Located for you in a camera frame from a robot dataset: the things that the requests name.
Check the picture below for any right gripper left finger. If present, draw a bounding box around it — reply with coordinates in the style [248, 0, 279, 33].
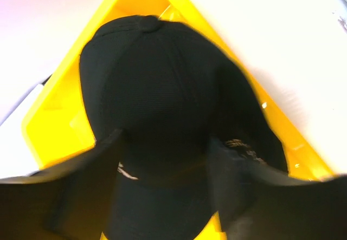
[1, 129, 125, 240]

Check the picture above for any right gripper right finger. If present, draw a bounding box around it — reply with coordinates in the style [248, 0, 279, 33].
[208, 137, 346, 239]

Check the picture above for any black cap gold logo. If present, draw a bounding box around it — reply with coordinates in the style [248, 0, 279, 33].
[79, 15, 288, 239]

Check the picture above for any yellow plastic tray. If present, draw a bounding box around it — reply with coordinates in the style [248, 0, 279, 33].
[22, 0, 333, 239]

